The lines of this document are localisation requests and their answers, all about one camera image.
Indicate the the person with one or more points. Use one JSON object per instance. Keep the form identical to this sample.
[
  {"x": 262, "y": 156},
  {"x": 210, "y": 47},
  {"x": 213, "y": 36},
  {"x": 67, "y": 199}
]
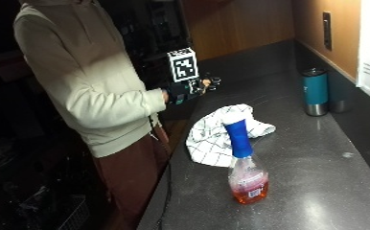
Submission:
[{"x": 87, "y": 80}]

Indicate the black wall outlet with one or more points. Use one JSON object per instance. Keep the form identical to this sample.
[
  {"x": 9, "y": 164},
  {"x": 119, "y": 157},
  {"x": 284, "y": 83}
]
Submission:
[{"x": 326, "y": 30}]

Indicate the blue-topped spray bottle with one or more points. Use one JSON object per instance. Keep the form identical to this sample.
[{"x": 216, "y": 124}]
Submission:
[{"x": 244, "y": 166}]

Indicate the teal steel tumbler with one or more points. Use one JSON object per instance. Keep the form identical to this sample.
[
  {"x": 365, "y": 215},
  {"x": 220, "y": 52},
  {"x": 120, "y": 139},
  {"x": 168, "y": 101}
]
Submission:
[{"x": 314, "y": 91}]

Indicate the white checked cloth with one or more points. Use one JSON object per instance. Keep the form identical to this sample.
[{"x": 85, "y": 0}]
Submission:
[{"x": 221, "y": 135}]

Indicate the white marker cube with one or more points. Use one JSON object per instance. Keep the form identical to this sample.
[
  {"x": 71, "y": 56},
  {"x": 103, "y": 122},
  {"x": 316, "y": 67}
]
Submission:
[{"x": 183, "y": 65}]

